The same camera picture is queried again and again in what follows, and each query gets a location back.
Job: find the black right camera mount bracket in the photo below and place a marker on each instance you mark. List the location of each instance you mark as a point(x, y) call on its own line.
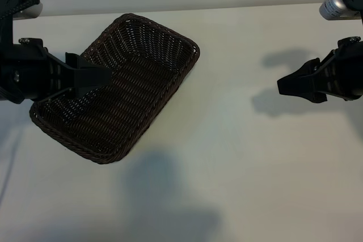
point(354, 1)

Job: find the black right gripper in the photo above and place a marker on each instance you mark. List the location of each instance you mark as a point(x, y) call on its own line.
point(346, 72)

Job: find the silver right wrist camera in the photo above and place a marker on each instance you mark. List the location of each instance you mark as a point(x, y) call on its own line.
point(331, 6)

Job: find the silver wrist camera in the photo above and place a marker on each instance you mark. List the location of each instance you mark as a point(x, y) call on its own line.
point(31, 12)
point(331, 6)

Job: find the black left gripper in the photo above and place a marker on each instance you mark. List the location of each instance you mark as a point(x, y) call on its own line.
point(31, 74)

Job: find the black left camera mount bracket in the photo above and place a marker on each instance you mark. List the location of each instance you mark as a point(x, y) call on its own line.
point(7, 26)

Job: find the dark brown wicker basket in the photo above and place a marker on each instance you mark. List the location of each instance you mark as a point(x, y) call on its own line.
point(141, 97)

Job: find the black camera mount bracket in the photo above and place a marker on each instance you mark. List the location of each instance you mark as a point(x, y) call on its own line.
point(354, 1)
point(7, 26)

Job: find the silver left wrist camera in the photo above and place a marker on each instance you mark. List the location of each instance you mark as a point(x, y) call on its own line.
point(31, 12)

